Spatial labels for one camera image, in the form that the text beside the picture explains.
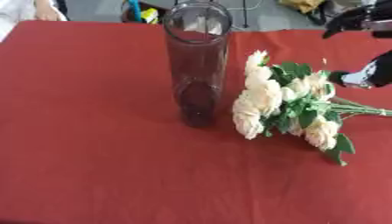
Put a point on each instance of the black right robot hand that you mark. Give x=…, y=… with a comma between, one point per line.
x=380, y=70

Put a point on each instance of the clear glass cylinder vase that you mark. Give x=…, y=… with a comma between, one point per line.
x=196, y=73

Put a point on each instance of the yellow bag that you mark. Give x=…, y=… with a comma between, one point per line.
x=302, y=5

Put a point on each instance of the cream artificial flower bouquet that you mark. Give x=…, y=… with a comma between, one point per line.
x=265, y=96

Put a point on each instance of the black tripod stand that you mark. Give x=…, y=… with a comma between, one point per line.
x=244, y=13

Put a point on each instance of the brown bin with yellow bag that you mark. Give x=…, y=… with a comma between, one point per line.
x=145, y=14

